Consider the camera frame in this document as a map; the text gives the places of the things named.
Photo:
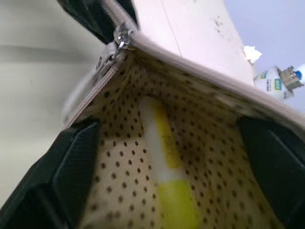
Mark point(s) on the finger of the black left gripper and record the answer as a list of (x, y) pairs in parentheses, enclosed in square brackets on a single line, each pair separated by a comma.
[(129, 13), (88, 14)]

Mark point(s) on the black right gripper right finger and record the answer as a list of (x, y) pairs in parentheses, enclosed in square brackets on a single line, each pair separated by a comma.
[(281, 167)]

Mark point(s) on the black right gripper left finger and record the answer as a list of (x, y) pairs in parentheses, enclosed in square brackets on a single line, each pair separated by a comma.
[(43, 181)]

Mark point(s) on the beige mesh zipper pouch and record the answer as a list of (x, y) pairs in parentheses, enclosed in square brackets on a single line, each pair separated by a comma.
[(214, 148)]

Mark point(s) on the yellow highlighter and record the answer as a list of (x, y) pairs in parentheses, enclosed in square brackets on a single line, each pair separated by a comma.
[(176, 195)]

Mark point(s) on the white bottle with green label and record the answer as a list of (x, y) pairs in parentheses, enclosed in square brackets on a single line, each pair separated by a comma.
[(271, 83)]

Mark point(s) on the crumpled white paper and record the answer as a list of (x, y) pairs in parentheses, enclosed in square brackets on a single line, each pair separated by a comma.
[(252, 54)]

